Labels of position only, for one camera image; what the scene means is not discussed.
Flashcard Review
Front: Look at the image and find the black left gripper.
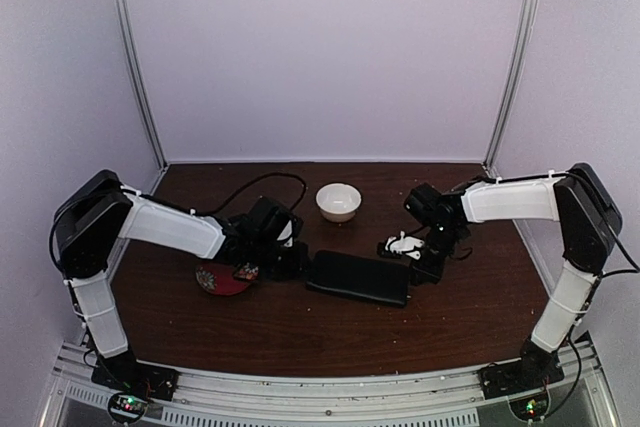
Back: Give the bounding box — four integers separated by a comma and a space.
251, 236, 315, 281

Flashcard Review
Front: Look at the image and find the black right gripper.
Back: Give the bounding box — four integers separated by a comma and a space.
409, 224, 464, 286

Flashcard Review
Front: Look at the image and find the black zippered tool case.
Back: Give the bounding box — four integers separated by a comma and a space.
305, 250, 410, 308

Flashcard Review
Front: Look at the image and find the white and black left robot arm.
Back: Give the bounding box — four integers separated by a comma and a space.
48, 170, 309, 391

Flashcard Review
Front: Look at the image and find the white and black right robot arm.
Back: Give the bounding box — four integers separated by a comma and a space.
401, 163, 639, 389

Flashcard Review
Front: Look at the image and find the red floral plate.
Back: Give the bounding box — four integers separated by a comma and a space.
195, 263, 259, 297

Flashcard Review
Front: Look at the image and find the white ceramic bowl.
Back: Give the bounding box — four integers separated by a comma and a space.
315, 183, 362, 224

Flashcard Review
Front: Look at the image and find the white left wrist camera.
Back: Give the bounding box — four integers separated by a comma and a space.
276, 221, 294, 248

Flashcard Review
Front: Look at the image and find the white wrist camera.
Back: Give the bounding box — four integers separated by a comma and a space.
377, 231, 424, 260
276, 221, 294, 248

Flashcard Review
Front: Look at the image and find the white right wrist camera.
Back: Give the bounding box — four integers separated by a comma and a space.
377, 231, 424, 260

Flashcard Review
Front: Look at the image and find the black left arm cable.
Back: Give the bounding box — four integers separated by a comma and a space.
209, 172, 307, 218

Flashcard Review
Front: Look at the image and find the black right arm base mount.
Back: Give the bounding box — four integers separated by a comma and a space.
478, 360, 565, 400

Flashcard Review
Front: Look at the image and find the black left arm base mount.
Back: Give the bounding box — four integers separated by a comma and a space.
91, 355, 179, 401

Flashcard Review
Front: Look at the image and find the right aluminium frame post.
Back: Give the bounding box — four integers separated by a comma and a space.
483, 0, 539, 173

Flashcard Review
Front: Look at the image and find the aluminium frame post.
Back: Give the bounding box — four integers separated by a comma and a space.
113, 0, 168, 171
483, 0, 539, 173

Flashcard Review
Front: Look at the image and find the left aluminium frame post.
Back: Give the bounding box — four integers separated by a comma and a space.
113, 0, 168, 171

